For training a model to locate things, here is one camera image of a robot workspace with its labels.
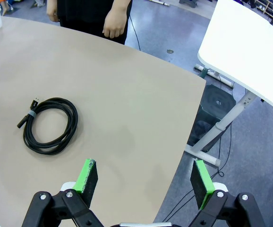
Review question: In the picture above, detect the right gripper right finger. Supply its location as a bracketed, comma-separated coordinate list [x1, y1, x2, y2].
[188, 158, 266, 227]

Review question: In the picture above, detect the white desk table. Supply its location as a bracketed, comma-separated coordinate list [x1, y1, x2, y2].
[185, 0, 273, 167]

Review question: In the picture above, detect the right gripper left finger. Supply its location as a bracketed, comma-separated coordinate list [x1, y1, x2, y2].
[22, 158, 104, 227]

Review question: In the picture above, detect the person's left forearm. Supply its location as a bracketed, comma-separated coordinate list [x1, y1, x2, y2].
[107, 0, 133, 14]

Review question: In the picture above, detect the person's right hand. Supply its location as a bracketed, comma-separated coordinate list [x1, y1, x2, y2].
[46, 5, 60, 23]

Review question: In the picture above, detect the person in black t-shirt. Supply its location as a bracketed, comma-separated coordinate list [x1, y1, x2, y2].
[56, 0, 133, 45]

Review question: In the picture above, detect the person's left hand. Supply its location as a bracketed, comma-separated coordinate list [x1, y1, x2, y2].
[102, 9, 128, 39]

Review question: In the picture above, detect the black USB cable grey tie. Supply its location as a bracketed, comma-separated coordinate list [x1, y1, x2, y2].
[17, 96, 79, 156]

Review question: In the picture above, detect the pale wooden shoe rack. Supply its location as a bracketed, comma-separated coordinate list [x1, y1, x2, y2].
[254, 0, 273, 18]

